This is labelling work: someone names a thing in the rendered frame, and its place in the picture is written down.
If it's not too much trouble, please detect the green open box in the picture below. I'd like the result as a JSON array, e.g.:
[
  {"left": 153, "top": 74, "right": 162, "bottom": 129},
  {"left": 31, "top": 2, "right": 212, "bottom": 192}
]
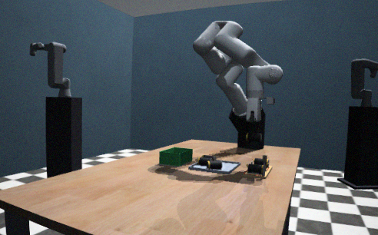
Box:
[{"left": 159, "top": 147, "right": 193, "bottom": 167}]

